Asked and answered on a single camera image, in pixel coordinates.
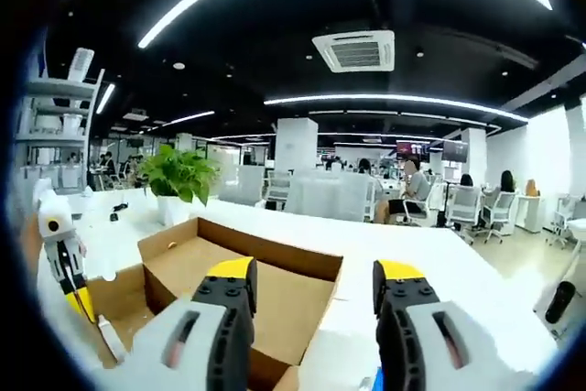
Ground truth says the ceiling air conditioner vent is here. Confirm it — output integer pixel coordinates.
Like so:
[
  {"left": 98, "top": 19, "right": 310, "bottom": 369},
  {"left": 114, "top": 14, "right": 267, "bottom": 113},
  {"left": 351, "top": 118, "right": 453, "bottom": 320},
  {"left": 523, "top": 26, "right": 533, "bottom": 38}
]
[{"left": 311, "top": 29, "right": 396, "bottom": 74}]

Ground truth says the potted green plant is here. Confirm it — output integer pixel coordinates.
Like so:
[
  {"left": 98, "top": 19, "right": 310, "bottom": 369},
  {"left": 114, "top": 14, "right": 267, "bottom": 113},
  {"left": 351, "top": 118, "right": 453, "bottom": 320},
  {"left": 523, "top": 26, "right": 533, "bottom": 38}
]
[{"left": 136, "top": 144, "right": 221, "bottom": 227}]

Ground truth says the curved ceiling light strip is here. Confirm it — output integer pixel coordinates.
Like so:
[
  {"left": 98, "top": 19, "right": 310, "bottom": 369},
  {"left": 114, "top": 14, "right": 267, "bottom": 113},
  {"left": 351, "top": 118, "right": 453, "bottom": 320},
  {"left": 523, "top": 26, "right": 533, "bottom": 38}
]
[{"left": 264, "top": 92, "right": 528, "bottom": 124}]

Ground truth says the red wall screen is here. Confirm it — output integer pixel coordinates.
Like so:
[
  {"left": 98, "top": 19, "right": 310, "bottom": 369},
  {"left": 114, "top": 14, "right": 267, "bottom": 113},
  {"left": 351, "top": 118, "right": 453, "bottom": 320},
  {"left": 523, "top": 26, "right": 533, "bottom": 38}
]
[{"left": 396, "top": 140, "right": 431, "bottom": 157}]

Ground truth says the small black key fob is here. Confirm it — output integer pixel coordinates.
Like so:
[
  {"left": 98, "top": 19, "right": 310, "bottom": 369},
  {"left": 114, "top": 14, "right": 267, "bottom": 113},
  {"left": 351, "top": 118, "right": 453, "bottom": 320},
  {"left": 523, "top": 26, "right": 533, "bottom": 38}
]
[{"left": 109, "top": 201, "right": 130, "bottom": 223}]

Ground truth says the white office chair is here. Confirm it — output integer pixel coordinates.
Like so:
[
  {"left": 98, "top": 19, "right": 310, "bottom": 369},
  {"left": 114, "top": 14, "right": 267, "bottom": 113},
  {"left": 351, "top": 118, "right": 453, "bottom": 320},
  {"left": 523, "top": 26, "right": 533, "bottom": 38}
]
[
  {"left": 446, "top": 184, "right": 483, "bottom": 233},
  {"left": 483, "top": 191, "right": 517, "bottom": 244}
]

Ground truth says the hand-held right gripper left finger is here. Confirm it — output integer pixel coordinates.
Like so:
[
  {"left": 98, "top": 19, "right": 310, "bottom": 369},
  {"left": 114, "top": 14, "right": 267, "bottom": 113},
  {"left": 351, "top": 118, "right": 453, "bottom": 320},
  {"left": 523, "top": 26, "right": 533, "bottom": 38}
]
[{"left": 98, "top": 256, "right": 259, "bottom": 391}]

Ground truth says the grey storage shelf rack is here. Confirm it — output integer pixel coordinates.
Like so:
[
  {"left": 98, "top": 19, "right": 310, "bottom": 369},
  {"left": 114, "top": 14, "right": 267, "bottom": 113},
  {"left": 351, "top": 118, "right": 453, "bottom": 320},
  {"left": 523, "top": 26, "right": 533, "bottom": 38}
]
[{"left": 13, "top": 68, "right": 106, "bottom": 190}]

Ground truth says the black cylindrical device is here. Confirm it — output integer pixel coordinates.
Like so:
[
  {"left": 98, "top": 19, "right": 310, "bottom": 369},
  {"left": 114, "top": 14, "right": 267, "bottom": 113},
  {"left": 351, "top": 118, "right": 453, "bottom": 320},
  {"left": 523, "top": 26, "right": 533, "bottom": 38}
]
[{"left": 544, "top": 280, "right": 577, "bottom": 324}]

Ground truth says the white tower fan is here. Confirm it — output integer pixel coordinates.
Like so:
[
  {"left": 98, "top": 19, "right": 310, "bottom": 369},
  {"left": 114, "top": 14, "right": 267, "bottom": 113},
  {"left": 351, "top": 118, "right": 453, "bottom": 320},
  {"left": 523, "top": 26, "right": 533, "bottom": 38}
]
[{"left": 68, "top": 47, "right": 96, "bottom": 84}]

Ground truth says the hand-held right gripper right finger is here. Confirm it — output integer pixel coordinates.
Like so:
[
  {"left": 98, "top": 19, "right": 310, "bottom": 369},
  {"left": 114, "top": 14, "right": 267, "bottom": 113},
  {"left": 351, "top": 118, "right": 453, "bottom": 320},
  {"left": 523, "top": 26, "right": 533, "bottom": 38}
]
[{"left": 372, "top": 259, "right": 537, "bottom": 391}]

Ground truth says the brown cardboard shoe box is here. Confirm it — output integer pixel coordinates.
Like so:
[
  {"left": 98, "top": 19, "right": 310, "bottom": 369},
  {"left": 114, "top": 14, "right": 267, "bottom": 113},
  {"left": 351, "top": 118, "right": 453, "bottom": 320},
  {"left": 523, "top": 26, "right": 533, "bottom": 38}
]
[{"left": 84, "top": 216, "right": 344, "bottom": 391}]

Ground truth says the frosted desk partition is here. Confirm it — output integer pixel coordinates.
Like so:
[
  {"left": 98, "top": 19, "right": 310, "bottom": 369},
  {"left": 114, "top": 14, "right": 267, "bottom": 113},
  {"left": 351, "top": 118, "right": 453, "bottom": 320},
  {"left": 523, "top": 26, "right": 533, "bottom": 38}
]
[{"left": 286, "top": 169, "right": 373, "bottom": 223}]

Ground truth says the white spray bottle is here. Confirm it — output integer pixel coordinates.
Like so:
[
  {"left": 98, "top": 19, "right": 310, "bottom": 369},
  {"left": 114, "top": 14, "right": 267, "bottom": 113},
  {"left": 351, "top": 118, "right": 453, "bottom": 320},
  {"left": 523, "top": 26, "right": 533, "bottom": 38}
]
[{"left": 95, "top": 315, "right": 128, "bottom": 365}]

